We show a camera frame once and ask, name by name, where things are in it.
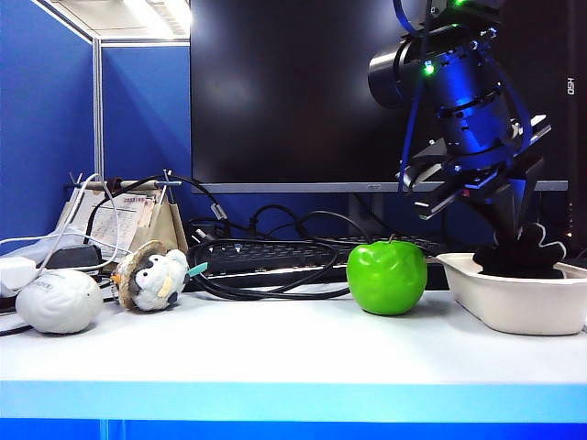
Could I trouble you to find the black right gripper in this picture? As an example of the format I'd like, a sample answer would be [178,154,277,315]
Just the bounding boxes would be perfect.
[442,149,546,249]

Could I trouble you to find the white power adapter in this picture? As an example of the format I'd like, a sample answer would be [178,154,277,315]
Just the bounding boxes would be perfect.
[0,257,38,297]

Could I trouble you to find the thin black looped cable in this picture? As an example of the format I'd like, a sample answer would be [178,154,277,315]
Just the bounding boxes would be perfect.
[249,204,373,244]

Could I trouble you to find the grey power plug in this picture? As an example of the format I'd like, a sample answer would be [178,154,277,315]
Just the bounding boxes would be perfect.
[190,226,216,248]

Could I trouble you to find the black cable with ferrite core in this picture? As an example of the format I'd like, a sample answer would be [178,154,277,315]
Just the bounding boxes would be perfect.
[84,176,230,245]

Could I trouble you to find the large black computer monitor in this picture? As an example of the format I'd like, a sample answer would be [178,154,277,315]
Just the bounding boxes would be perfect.
[190,0,570,240]

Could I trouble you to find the white cable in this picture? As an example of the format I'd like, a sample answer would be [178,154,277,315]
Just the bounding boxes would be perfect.
[0,173,133,272]

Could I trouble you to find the white brain-shaped stress ball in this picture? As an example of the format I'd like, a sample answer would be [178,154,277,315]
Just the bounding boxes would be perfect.
[16,269,105,335]

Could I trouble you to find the beige canvas calendar stand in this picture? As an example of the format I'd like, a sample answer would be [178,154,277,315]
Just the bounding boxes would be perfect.
[57,170,189,258]

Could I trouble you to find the white printed papers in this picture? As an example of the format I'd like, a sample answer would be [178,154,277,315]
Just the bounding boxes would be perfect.
[89,194,160,251]

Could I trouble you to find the aluminium partition frame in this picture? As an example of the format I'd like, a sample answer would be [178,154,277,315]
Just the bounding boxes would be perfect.
[31,0,192,182]

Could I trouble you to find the penguin plush with straw hat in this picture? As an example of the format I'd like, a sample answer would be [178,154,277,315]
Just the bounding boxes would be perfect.
[111,240,210,313]

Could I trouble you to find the reversible white black plush octopus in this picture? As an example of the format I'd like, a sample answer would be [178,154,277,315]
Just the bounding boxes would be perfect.
[471,223,568,280]

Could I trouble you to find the green plastic apple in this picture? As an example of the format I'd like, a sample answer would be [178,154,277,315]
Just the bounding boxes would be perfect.
[346,234,428,316]

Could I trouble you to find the black power adapter box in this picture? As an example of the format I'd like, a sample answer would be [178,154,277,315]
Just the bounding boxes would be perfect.
[45,245,105,271]

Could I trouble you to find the black monitor with white logo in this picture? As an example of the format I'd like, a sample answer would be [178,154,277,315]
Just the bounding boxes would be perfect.
[567,0,587,251]

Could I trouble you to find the cream paper lunch box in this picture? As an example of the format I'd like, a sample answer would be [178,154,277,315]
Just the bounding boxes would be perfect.
[434,252,587,336]

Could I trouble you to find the thick black looped cable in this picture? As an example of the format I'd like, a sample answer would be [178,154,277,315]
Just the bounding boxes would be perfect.
[187,237,352,303]

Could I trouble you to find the black computer keyboard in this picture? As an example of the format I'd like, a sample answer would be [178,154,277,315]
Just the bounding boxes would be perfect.
[196,236,450,292]

